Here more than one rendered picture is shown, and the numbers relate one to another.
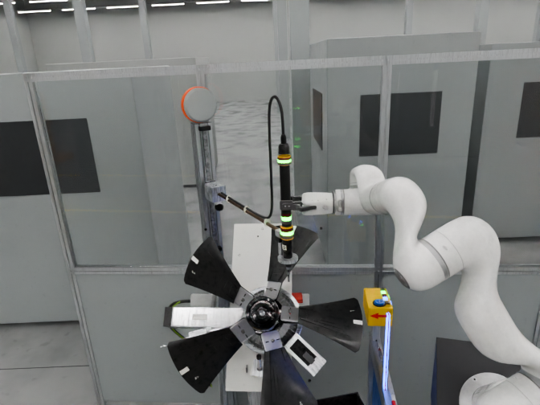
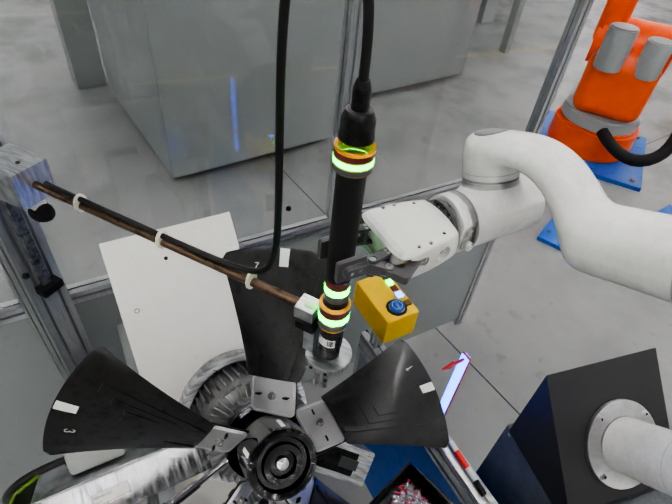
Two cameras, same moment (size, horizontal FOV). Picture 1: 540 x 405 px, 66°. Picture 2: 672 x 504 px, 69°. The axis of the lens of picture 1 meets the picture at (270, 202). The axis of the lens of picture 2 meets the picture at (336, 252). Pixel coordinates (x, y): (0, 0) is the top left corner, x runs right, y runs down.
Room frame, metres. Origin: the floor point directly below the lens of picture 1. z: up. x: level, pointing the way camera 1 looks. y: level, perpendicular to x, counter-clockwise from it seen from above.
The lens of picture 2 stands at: (0.96, 0.23, 2.02)
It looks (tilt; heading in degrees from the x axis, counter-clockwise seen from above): 43 degrees down; 321
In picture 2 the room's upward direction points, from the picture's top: 7 degrees clockwise
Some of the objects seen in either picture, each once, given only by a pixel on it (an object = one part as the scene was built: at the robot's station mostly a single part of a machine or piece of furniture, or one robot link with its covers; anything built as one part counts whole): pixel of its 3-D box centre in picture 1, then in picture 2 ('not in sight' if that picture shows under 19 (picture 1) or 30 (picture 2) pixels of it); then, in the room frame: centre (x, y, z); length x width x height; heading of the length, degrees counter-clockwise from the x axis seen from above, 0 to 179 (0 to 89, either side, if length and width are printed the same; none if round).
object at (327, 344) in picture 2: (285, 203); (340, 259); (1.29, -0.05, 1.61); 0.04 x 0.04 x 0.46
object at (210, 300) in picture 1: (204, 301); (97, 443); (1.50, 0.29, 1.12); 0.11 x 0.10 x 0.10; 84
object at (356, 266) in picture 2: (289, 206); (364, 271); (1.26, -0.06, 1.61); 0.07 x 0.03 x 0.03; 84
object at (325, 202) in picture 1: (319, 202); (411, 234); (1.28, -0.16, 1.61); 0.11 x 0.10 x 0.07; 84
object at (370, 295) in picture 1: (377, 307); (384, 308); (1.55, -0.44, 1.02); 0.16 x 0.10 x 0.11; 174
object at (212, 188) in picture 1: (214, 191); (14, 175); (1.84, 0.25, 1.49); 0.10 x 0.07 x 0.08; 29
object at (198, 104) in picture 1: (198, 104); not in sight; (1.92, 0.30, 1.88); 0.17 x 0.15 x 0.16; 84
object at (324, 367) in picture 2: (285, 246); (324, 333); (1.30, -0.05, 1.45); 0.09 x 0.07 x 0.10; 29
